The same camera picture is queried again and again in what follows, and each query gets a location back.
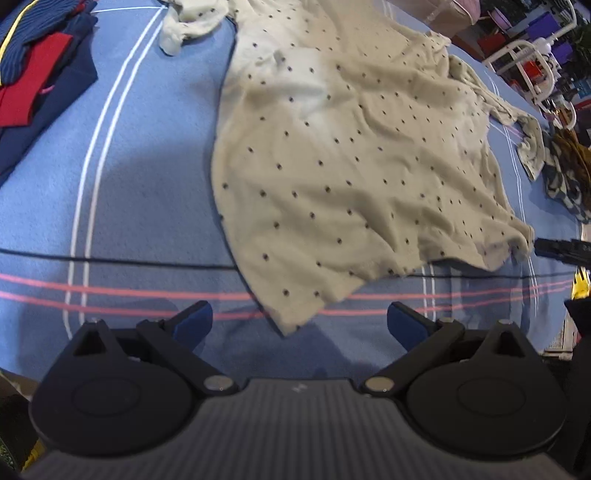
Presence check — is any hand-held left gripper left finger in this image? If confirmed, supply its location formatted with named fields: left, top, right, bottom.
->
left=69, top=300, right=237, bottom=395

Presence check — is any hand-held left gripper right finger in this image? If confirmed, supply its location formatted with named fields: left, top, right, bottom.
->
left=362, top=301, right=534, bottom=397

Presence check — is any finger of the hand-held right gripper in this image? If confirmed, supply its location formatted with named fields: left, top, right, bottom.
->
left=534, top=237, right=591, bottom=267

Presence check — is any cream polka dot garment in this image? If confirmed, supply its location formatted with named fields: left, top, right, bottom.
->
left=159, top=0, right=548, bottom=337

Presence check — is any yellow black object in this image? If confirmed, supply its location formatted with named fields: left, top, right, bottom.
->
left=571, top=268, right=591, bottom=301

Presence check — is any camouflage cloth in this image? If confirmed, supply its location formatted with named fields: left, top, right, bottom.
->
left=542, top=129, right=591, bottom=222

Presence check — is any blue striped blanket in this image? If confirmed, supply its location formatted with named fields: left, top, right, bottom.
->
left=0, top=0, right=591, bottom=384

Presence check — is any purple cloth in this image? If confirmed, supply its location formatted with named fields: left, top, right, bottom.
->
left=526, top=11, right=574, bottom=63

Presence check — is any navy folded cloth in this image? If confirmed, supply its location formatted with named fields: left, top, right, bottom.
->
left=0, top=14, right=99, bottom=185

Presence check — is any red folded cloth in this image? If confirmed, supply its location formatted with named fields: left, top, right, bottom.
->
left=0, top=32, right=75, bottom=130

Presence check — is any blue striped garment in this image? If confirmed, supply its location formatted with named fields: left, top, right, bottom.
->
left=0, top=0, right=99, bottom=88

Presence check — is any thin black cable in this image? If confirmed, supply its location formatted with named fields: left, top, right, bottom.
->
left=0, top=247, right=578, bottom=280

